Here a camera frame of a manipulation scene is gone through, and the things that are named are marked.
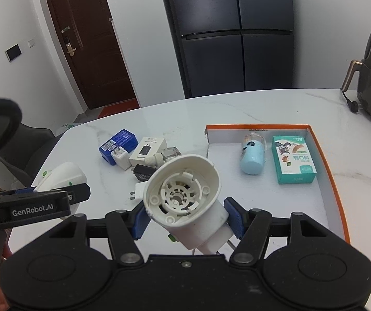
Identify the white charger box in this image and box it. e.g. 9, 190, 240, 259
129, 136, 167, 168

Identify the dark brown door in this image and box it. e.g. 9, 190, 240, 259
41, 0, 140, 110

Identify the light blue bottle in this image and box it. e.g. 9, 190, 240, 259
240, 133, 267, 175

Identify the white tray with orange rim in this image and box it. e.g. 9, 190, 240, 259
204, 124, 351, 245

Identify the black power cable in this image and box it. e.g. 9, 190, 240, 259
341, 89, 359, 114

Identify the dark grey chair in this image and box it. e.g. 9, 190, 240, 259
0, 124, 56, 188

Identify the green bandage box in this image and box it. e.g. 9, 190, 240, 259
272, 135, 318, 185

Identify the gold door lock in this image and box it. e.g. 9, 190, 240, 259
60, 27, 77, 55

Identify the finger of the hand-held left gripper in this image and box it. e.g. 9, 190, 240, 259
59, 183, 91, 214
0, 187, 37, 198

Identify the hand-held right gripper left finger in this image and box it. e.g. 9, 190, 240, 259
47, 201, 150, 264

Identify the white device with green buttons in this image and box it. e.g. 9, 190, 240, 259
33, 162, 88, 221

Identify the black charger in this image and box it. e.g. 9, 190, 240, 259
133, 165, 158, 182

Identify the small white plug adapter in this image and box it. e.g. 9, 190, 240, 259
129, 181, 147, 201

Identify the white charger plug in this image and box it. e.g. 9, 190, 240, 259
111, 147, 131, 170

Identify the dark grey refrigerator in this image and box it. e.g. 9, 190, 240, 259
157, 0, 294, 99

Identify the black wall panel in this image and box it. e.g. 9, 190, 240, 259
5, 44, 23, 62

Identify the white round plug-in device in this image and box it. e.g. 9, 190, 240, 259
143, 154, 230, 254

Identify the blue box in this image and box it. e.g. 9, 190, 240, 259
99, 130, 138, 166

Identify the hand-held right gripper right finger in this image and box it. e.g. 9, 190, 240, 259
223, 197, 330, 264

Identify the red doormat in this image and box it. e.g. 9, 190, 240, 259
86, 99, 140, 119

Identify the clear liquid refill bottle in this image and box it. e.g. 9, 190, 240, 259
145, 147, 182, 169

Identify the black strap loop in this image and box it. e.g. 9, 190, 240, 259
0, 97, 22, 169

